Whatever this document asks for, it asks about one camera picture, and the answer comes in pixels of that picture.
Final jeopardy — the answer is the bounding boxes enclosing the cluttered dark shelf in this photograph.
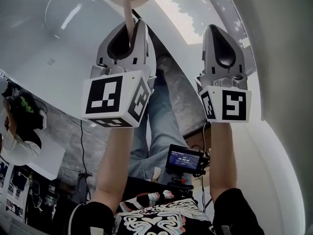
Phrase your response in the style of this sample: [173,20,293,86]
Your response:
[0,160,62,226]

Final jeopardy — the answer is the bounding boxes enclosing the person's blue jeans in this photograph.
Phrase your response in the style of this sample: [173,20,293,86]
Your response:
[129,76,194,182]

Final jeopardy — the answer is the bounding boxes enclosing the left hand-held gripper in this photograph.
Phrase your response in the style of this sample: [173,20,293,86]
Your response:
[81,18,157,128]

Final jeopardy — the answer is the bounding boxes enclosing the white bathtub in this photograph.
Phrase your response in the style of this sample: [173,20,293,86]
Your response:
[0,0,199,122]

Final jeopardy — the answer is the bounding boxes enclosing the person's left forearm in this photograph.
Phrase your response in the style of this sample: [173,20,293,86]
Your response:
[92,123,138,207]

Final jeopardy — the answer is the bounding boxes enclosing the person's right forearm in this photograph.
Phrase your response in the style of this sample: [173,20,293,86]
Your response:
[207,120,240,202]

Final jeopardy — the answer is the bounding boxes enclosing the black monitor mount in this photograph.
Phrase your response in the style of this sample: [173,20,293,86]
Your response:
[167,175,195,193]

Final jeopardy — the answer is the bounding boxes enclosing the small black monitor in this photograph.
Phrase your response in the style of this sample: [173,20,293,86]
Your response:
[165,143,211,176]

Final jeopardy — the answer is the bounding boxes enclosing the thin black cable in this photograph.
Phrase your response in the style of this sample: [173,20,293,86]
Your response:
[80,118,87,179]

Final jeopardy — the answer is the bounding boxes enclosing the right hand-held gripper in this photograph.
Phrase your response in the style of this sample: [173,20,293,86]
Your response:
[194,24,252,124]

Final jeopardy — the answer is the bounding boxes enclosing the white flat board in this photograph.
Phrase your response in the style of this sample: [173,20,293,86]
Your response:
[0,141,67,181]

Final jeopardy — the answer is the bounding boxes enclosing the person's black patterned shirt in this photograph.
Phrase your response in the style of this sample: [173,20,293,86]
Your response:
[68,188,266,235]

